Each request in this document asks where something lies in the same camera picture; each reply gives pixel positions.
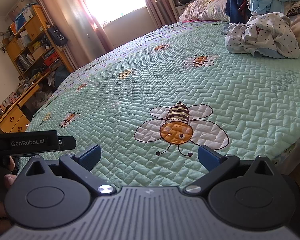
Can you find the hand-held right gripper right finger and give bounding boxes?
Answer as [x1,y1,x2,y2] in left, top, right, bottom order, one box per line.
[185,145,276,195]

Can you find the bright window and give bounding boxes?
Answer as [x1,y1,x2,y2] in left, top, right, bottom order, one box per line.
[75,0,153,28]

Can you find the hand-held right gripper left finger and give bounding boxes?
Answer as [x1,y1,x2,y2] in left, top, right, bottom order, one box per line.
[24,145,116,197]

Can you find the white star-print shirt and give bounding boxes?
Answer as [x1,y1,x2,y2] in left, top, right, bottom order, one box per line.
[225,12,300,59]

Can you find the green quilted bee bedspread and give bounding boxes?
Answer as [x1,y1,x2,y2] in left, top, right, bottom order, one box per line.
[25,20,300,183]

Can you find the person's left hand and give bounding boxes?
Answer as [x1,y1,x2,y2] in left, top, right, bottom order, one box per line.
[4,156,18,188]

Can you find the navy hanging bag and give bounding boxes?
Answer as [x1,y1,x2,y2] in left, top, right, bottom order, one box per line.
[46,24,68,47]

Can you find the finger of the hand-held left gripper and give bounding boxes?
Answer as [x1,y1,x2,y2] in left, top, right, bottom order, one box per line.
[57,136,77,152]

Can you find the wooden desk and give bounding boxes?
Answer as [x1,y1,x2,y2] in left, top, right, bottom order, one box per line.
[0,76,56,133]

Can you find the pink patterned pillow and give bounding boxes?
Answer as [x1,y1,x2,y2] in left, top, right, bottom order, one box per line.
[179,0,231,23]

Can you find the light blue garment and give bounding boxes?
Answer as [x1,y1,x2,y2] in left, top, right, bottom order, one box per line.
[248,0,300,18]

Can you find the wooden bookshelf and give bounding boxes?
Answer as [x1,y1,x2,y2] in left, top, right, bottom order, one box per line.
[2,4,75,81]

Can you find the pink curtain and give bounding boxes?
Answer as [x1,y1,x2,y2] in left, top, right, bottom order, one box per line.
[139,0,180,27]
[33,0,113,68]

